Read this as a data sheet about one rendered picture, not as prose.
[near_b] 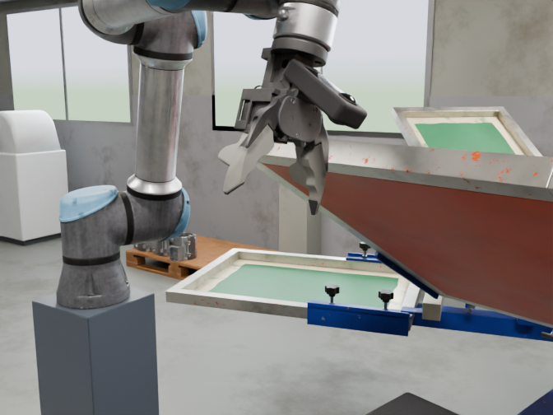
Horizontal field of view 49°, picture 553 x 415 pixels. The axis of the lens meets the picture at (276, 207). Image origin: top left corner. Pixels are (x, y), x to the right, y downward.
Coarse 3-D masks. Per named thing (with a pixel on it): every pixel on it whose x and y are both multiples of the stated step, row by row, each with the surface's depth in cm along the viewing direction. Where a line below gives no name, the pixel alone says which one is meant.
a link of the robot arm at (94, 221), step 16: (80, 192) 124; (96, 192) 122; (112, 192) 123; (64, 208) 120; (80, 208) 119; (96, 208) 119; (112, 208) 122; (128, 208) 124; (64, 224) 121; (80, 224) 119; (96, 224) 120; (112, 224) 122; (128, 224) 124; (64, 240) 121; (80, 240) 120; (96, 240) 121; (112, 240) 123; (128, 240) 126; (64, 256) 122; (80, 256) 120; (96, 256) 121
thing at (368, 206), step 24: (288, 168) 100; (336, 192) 101; (360, 192) 95; (384, 192) 90; (336, 216) 118; (360, 216) 110; (384, 216) 103; (408, 216) 97; (384, 240) 121; (408, 240) 113; (432, 240) 105; (408, 264) 134; (432, 264) 124; (456, 264) 115; (456, 288) 137; (480, 288) 127; (504, 288) 117; (528, 312) 129
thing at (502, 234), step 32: (416, 192) 84; (448, 192) 78; (480, 192) 74; (448, 224) 92; (480, 224) 85; (512, 224) 80; (544, 224) 75; (480, 256) 102; (512, 256) 94; (544, 256) 87; (512, 288) 114; (544, 288) 104; (544, 320) 130
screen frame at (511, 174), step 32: (288, 160) 95; (352, 160) 85; (384, 160) 81; (416, 160) 77; (448, 160) 74; (480, 160) 71; (512, 160) 68; (544, 160) 66; (512, 192) 69; (544, 192) 65; (384, 256) 137
